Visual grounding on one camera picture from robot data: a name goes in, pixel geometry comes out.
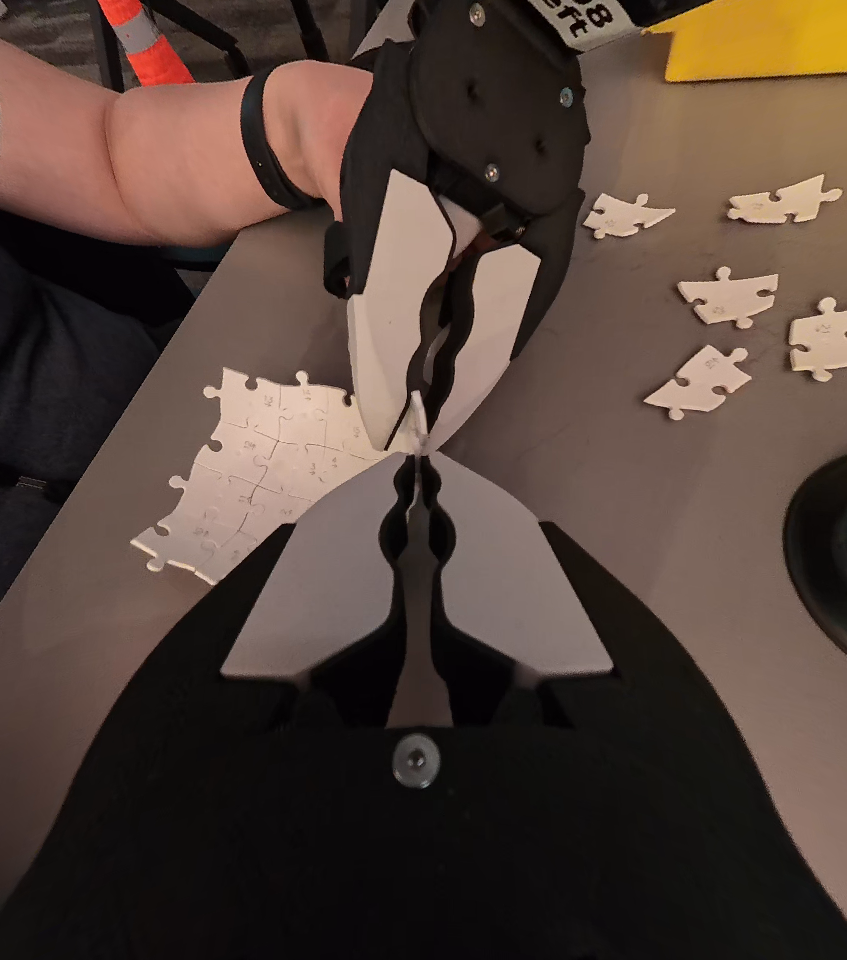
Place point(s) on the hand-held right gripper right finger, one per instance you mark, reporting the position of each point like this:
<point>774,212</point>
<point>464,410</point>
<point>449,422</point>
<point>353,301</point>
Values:
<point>521,600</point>

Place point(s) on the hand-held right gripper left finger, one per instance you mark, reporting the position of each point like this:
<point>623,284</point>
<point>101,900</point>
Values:
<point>319,600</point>

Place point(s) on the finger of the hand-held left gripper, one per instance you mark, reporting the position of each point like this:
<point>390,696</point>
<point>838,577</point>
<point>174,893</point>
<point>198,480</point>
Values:
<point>394,285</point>
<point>499,315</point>

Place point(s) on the white puzzle piece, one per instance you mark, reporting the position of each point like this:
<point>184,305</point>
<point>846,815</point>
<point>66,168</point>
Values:
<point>416,423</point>

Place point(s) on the assembled white puzzle section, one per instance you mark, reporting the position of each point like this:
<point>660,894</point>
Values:
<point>266,465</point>

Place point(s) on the person's left forearm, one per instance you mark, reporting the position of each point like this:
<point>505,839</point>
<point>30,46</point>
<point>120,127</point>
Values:
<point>124,150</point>

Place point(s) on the scattered loose puzzle pieces group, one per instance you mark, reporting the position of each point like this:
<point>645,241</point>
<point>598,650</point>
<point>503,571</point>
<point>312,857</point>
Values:
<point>731,297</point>

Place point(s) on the person's left hand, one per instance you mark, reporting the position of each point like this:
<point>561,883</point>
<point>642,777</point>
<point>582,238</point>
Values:
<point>319,128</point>

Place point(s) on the black wristband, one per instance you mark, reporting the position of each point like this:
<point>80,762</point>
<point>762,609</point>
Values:
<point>259,165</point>

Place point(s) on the yellow storage bin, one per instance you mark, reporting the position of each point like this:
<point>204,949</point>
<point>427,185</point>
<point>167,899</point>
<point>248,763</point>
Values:
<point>784,38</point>

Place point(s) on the red object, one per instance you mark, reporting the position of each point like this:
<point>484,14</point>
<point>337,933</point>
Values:
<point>146,45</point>

